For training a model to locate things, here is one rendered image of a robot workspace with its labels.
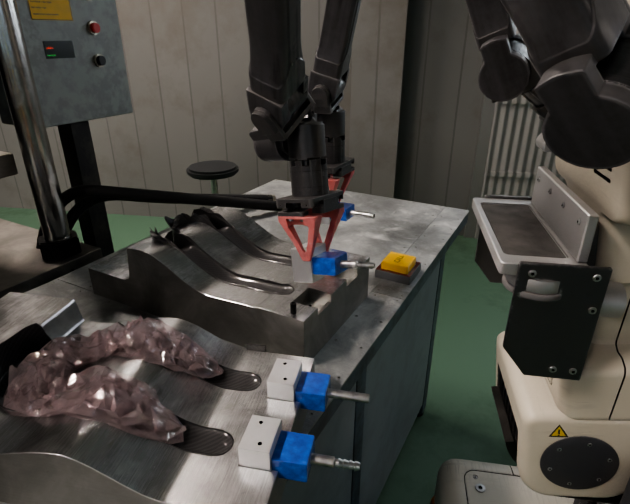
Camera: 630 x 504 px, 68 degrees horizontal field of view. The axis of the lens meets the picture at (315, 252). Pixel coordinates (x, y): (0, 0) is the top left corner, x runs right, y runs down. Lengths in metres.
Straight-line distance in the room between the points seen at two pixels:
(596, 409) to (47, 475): 0.68
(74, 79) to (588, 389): 1.32
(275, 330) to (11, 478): 0.38
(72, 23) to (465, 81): 2.34
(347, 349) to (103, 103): 1.01
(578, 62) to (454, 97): 2.80
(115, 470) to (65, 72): 1.08
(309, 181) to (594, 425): 0.52
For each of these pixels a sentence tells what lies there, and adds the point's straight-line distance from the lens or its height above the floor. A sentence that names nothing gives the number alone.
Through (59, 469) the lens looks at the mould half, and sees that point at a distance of 0.60.
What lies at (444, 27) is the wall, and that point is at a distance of 3.18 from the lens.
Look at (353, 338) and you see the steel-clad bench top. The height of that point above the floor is 0.80.
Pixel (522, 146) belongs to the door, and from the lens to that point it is 3.28.
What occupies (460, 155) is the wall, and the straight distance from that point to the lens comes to 3.28.
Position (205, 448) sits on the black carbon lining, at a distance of 0.60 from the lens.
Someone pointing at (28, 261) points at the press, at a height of 0.79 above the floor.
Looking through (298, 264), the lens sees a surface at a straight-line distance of 0.74.
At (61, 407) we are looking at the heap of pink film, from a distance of 0.63.
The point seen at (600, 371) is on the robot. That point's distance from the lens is 0.73.
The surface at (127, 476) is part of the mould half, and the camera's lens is 0.57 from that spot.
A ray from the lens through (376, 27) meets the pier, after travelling 2.99.
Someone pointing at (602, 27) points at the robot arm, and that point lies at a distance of 0.44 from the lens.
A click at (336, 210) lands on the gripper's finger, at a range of 0.75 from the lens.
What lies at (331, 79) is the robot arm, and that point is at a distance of 0.93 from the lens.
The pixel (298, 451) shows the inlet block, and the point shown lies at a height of 0.87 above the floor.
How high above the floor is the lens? 1.29
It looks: 25 degrees down
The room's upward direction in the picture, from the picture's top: straight up
